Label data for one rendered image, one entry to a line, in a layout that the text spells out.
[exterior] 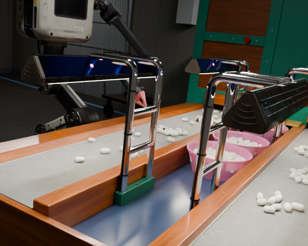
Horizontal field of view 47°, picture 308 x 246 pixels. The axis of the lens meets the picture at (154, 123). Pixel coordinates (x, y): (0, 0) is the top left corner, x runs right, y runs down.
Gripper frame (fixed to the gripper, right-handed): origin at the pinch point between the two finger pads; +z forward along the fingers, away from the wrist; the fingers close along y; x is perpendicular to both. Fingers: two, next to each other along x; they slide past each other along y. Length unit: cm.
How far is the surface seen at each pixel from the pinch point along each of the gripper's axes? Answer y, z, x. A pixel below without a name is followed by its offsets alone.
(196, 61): 8.4, 0.3, -32.7
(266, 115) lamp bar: -87, 45, -68
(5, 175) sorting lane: -87, 12, 3
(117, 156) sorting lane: -48, 22, -5
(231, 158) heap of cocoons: -14, 47, -26
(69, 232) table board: -97, 39, -20
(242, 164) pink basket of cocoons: -21, 51, -31
